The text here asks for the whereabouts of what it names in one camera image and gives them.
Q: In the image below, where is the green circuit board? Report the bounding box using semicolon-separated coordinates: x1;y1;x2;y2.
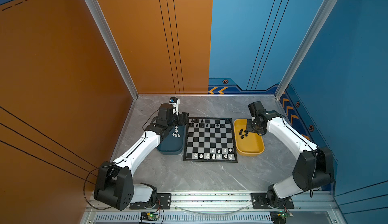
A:
270;211;294;224
139;212;162;224

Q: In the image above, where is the left green circuit board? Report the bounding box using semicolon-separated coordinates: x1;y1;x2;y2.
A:
139;212;162;224

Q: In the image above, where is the teal plastic tray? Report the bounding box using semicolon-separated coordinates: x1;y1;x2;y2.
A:
157;125;186;155

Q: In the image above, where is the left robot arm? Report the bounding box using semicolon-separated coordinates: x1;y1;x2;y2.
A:
94;97;189;210

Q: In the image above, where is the right green circuit board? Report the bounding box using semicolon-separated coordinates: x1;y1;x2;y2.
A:
270;211;294;224

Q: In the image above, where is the yellow plastic tray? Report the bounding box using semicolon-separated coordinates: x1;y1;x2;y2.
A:
233;119;265;156

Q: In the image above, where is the aluminium corner post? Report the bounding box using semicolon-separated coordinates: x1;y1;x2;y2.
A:
84;0;138;100
274;0;338;100

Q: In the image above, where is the aluminium corner post right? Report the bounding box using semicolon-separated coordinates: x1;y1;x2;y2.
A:
274;0;338;100

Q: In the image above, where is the aluminium corner post left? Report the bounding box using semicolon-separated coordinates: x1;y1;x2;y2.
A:
84;0;138;100

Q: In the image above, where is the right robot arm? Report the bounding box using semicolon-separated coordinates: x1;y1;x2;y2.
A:
247;101;335;209

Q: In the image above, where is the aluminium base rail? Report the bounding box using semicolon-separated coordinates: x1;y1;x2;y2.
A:
80;191;346;224

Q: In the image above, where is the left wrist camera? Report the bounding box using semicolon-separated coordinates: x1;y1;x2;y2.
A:
169;97;180;116

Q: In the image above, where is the black white chessboard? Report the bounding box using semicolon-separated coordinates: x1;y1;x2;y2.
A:
183;117;238;163

